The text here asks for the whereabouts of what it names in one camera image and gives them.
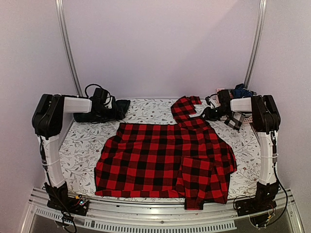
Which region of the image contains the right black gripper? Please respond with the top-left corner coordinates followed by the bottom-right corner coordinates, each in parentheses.
top-left (203, 106), bottom-right (230, 121)

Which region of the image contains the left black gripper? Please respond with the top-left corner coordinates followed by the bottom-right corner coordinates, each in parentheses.
top-left (95, 105), bottom-right (125, 123)

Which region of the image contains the dark green plaid skirt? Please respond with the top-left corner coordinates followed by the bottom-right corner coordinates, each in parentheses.
top-left (73, 98), bottom-right (130, 123)

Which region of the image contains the red black plaid shirt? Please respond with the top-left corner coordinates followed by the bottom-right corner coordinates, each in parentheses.
top-left (94, 96), bottom-right (237, 210)

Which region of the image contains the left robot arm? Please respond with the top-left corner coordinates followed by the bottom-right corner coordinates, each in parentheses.
top-left (32, 83), bottom-right (131, 191)

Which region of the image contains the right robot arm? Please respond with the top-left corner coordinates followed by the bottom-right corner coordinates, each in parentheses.
top-left (202, 89), bottom-right (280, 212)

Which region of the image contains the grey white plaid cloth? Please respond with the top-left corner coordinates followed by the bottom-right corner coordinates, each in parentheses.
top-left (224, 112), bottom-right (245, 131)

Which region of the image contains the pink plastic basket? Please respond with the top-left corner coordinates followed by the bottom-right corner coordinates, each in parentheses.
top-left (215, 88), bottom-right (252, 124)

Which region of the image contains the dark blue garment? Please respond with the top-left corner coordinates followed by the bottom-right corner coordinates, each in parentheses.
top-left (230, 83), bottom-right (257, 99)

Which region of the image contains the left aluminium frame post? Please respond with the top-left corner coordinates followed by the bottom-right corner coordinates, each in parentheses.
top-left (55, 0), bottom-right (83, 96)

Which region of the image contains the aluminium frame post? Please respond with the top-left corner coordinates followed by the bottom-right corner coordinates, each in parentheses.
top-left (55, 0), bottom-right (83, 96)
top-left (244, 0), bottom-right (267, 87)

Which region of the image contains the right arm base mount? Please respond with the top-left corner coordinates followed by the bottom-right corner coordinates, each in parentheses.
top-left (233, 193), bottom-right (276, 229)

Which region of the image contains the front aluminium rail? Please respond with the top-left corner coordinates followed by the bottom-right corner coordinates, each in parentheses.
top-left (21, 188), bottom-right (305, 233)

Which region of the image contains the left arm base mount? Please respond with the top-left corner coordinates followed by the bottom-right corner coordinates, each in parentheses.
top-left (47, 189), bottom-right (89, 216)

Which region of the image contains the right aluminium frame post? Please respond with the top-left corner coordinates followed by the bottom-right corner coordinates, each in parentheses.
top-left (244, 0), bottom-right (267, 87)

